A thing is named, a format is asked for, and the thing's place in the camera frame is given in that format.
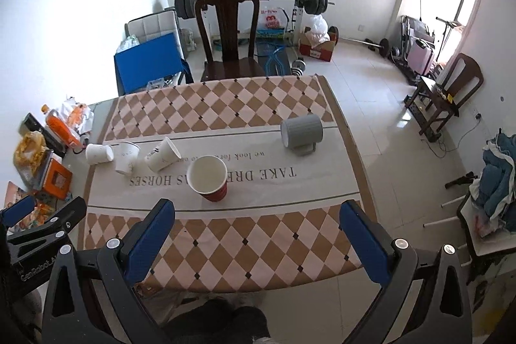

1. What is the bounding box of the yellow plastic bag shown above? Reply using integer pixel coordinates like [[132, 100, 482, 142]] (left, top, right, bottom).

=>
[[14, 132, 47, 183]]

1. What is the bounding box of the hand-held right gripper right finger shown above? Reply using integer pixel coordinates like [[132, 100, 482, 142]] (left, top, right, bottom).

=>
[[340, 200, 473, 344]]

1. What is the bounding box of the white barbell rack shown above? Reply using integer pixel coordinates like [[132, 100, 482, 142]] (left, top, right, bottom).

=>
[[196, 0, 313, 58]]

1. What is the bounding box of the black box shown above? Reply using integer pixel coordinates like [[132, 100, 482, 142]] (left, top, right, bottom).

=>
[[18, 112, 65, 157]]

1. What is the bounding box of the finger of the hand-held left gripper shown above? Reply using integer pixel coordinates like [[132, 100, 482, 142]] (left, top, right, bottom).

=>
[[6, 196, 88, 249], [0, 194, 37, 229]]

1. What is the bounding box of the long barbell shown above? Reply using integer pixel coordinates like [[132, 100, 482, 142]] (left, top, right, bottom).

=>
[[338, 38, 390, 57]]

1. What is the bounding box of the dark wooden chair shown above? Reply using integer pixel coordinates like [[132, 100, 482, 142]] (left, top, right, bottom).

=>
[[194, 0, 267, 83], [405, 53, 484, 143]]

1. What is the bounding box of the barbell with black plates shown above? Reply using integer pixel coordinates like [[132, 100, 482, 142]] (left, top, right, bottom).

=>
[[174, 0, 336, 21]]

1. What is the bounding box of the clear plastic bag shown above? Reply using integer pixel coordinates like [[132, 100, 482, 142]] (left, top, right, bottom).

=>
[[117, 35, 140, 54]]

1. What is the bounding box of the checked printed tablecloth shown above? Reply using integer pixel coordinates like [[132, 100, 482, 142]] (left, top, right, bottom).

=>
[[76, 75, 377, 293]]

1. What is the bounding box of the white stool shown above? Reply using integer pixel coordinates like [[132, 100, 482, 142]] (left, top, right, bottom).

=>
[[423, 193, 516, 268]]

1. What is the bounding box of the orange bottle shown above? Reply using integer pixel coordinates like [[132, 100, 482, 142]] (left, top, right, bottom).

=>
[[40, 105, 83, 149]]

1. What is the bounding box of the grey ribbed mug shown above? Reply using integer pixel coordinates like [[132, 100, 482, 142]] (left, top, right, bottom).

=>
[[280, 113, 324, 158]]

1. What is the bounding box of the black tool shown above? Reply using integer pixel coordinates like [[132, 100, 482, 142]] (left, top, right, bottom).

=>
[[444, 172, 478, 189]]

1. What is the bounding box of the grey folded frame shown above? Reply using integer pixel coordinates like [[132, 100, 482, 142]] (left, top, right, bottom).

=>
[[399, 15, 436, 46]]

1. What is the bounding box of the red cardboard box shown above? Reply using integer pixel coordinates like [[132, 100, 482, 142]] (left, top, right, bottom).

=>
[[298, 27, 338, 63]]

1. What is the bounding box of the blue metal frame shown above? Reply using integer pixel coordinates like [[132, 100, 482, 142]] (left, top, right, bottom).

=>
[[258, 42, 292, 76]]

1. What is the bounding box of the white padded chair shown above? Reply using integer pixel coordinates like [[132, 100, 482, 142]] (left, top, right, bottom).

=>
[[125, 10, 186, 43]]

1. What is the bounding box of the red and white plastic bag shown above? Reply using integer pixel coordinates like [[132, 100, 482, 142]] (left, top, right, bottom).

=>
[[259, 6, 290, 31]]

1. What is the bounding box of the red paper cup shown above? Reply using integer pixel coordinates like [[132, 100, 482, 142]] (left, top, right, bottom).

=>
[[186, 155, 229, 203]]

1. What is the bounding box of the orange box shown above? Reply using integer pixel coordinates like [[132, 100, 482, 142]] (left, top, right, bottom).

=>
[[34, 161, 73, 200]]

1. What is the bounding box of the pink suitcase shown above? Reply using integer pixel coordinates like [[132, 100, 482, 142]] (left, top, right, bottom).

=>
[[409, 39, 436, 76]]

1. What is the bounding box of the pile of blue clothes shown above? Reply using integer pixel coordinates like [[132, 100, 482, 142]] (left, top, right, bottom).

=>
[[470, 132, 516, 236]]

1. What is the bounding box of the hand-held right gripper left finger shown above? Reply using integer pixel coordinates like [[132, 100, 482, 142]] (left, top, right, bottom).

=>
[[40, 198, 176, 344]]

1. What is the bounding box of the black cable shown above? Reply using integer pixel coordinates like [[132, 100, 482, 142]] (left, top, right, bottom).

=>
[[437, 114, 482, 158]]

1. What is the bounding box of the white and orange snack bag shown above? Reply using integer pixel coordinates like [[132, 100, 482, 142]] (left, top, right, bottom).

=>
[[60, 96, 94, 135]]

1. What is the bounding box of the white paper cup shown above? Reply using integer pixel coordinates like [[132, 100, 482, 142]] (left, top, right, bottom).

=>
[[144, 137, 183, 172], [85, 143, 114, 166], [114, 141, 141, 175]]

